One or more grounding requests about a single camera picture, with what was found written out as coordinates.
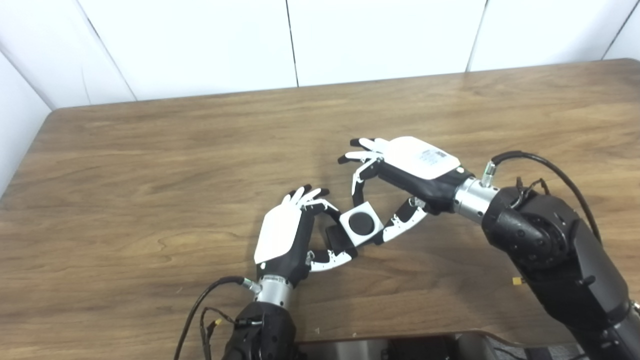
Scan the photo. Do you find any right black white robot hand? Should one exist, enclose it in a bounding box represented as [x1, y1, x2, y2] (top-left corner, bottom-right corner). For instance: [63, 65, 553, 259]
[337, 136, 473, 246]

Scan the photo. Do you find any white square piece with hole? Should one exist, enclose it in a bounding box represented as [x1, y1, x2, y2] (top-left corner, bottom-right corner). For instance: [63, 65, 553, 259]
[339, 201, 385, 247]

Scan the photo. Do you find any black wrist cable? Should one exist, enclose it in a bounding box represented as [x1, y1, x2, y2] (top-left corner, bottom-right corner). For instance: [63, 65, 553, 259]
[174, 276, 261, 360]
[481, 150, 603, 246]

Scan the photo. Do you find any black peg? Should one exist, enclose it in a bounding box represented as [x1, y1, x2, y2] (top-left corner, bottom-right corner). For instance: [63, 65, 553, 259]
[325, 211, 376, 257]

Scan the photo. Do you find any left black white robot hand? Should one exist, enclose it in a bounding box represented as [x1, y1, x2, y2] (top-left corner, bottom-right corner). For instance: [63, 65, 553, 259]
[254, 185, 358, 288]

